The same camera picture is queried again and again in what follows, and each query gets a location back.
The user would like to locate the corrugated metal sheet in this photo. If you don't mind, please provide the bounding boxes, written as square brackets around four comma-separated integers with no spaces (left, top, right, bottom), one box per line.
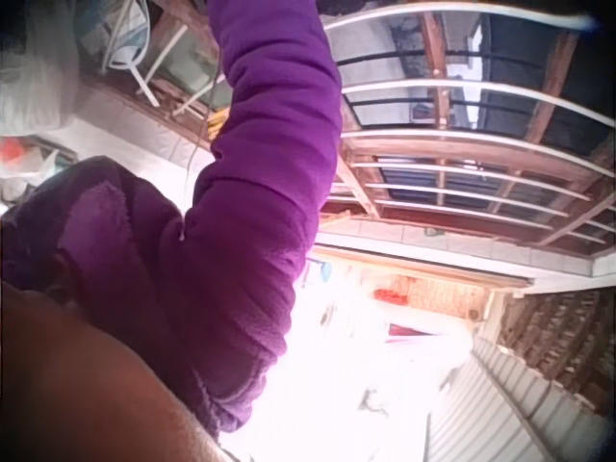
[423,336,601,462]

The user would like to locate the clear bag with red item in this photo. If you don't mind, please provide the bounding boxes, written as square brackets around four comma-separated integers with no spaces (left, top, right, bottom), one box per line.
[0,136,74,204]

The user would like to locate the white plastic bag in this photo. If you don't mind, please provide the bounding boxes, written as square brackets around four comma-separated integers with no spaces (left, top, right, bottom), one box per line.
[0,0,82,137]

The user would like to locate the red cloth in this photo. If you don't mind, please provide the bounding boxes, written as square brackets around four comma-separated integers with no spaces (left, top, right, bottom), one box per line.
[372,287,411,308]

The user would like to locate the white plastic chair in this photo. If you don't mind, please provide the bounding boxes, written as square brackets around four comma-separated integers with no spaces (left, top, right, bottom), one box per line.
[98,0,228,117]

